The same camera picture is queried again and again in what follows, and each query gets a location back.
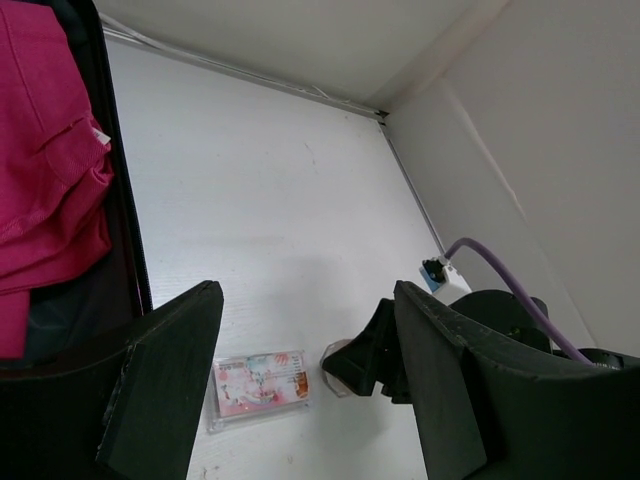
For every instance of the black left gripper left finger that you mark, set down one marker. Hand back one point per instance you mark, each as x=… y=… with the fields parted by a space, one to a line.
x=123 y=405

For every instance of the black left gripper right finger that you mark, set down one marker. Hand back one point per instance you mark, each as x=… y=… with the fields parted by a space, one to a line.
x=490 y=407

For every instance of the pink garment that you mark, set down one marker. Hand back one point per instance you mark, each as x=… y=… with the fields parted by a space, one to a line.
x=55 y=167

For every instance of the round tan cosmetic jar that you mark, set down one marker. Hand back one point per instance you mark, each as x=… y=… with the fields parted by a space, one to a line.
x=331 y=370

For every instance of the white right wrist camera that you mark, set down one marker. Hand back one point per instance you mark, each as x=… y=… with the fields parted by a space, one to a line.
x=444 y=282

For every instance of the blue hard-shell suitcase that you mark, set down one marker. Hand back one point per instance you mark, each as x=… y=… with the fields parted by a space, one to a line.
x=116 y=290

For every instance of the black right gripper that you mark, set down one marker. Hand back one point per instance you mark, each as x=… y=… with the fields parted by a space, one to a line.
x=374 y=355

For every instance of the clear box with pink card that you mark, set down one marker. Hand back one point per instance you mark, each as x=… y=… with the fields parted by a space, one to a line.
x=251 y=388

